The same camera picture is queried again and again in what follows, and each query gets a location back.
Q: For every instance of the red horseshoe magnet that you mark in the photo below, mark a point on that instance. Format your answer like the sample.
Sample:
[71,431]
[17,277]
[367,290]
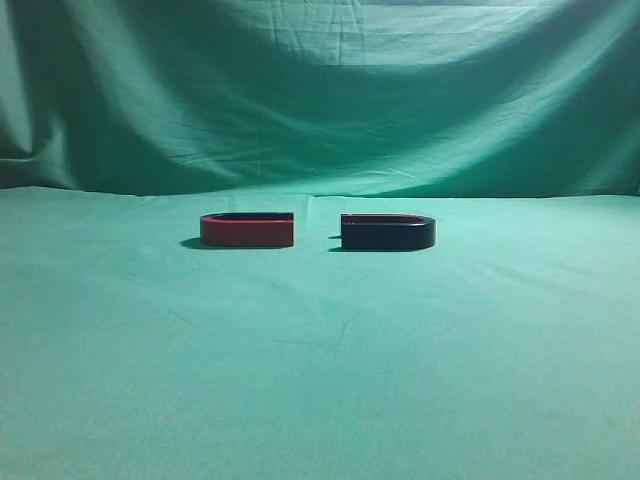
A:
[248,229]

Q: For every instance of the green cloth backdrop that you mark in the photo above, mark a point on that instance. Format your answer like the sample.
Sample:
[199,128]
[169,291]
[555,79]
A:
[132,350]

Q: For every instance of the dark blue horseshoe magnet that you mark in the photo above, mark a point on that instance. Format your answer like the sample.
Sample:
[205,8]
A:
[387,232]

